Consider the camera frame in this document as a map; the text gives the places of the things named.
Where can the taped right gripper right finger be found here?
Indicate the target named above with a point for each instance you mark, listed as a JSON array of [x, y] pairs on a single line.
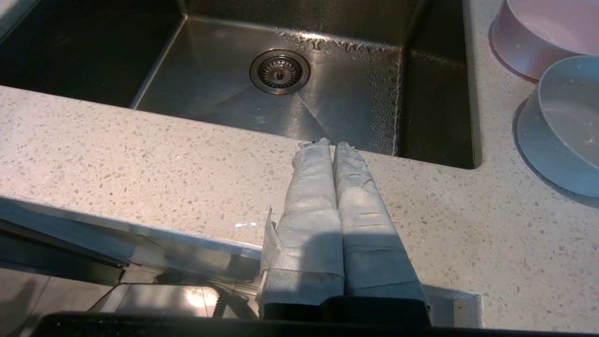
[[369, 243]]

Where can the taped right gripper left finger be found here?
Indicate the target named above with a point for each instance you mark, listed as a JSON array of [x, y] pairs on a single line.
[[311, 224]]

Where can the grey-blue plastic bowl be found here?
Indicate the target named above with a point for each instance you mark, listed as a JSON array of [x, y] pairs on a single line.
[[561, 131]]

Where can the stainless steel sink basin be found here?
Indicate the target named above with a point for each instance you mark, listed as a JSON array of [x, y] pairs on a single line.
[[210, 89]]

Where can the round metal drain strainer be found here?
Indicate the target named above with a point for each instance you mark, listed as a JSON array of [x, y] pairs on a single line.
[[280, 71]]

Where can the base cabinet front panel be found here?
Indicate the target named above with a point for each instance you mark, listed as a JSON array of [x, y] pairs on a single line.
[[56, 262]]

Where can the pink plastic bowl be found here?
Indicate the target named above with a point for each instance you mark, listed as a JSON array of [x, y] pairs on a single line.
[[538, 32]]

